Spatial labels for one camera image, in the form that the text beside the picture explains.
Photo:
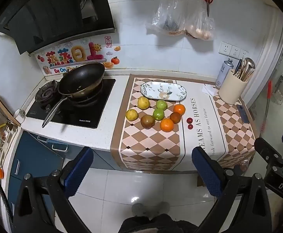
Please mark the black wok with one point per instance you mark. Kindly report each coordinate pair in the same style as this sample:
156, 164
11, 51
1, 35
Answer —
83, 77

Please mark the cream utensil holder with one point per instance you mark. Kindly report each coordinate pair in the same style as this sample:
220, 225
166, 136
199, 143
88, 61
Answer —
231, 88

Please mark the metal spoon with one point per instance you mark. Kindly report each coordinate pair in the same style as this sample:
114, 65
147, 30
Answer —
249, 63

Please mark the black range hood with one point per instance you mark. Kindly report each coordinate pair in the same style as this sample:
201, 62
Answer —
58, 9

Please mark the white folded cloth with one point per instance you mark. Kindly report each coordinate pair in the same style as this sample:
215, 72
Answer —
210, 89

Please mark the blue cabinet door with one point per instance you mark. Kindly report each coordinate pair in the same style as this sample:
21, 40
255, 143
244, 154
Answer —
32, 160

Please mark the yellow pear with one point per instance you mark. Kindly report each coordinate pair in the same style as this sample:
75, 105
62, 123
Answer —
143, 102
131, 114

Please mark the person's dark trousers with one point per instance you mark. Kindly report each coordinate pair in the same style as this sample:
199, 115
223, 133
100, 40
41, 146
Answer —
156, 224

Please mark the green apple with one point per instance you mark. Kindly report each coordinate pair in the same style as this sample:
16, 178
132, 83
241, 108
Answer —
159, 114
161, 104

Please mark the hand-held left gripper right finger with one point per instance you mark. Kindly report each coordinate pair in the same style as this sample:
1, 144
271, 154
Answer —
207, 172

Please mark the orange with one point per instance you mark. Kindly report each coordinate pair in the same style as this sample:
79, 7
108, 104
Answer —
167, 125
179, 109

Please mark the reddish brown round fruit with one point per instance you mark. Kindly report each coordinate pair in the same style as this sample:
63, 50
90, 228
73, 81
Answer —
175, 117

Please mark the grey slipper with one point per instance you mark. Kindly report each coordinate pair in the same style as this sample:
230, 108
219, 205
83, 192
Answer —
151, 208

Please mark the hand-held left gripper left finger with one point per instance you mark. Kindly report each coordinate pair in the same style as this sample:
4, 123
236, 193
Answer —
79, 170

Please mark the colourful wall decal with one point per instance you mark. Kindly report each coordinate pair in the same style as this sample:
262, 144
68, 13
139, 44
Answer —
78, 54

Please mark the wooden cutting board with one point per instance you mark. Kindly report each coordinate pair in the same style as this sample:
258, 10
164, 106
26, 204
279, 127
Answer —
2, 106

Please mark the black gas stove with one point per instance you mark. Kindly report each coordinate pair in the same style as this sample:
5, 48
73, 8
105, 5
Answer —
95, 112

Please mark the patterned oval plate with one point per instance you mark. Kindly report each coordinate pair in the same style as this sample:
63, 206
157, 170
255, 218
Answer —
164, 91

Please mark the checkered table mat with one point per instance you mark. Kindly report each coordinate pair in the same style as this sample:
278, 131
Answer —
153, 148

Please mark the grey spray can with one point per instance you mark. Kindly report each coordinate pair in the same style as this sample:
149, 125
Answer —
222, 74

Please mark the blue drawer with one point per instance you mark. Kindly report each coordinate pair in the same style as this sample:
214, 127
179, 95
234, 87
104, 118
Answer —
56, 144

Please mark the white wall socket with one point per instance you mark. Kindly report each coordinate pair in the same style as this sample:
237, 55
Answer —
244, 53
225, 48
235, 51

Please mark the clear plastic bag with eggs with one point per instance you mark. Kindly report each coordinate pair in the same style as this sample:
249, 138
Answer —
199, 26

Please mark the small red fruit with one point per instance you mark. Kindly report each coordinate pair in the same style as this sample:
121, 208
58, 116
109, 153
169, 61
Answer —
189, 120
190, 126

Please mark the white cup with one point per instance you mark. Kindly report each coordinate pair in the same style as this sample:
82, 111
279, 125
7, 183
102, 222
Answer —
19, 116

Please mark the greenish brown round fruit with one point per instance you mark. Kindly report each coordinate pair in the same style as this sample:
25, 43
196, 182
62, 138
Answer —
148, 121

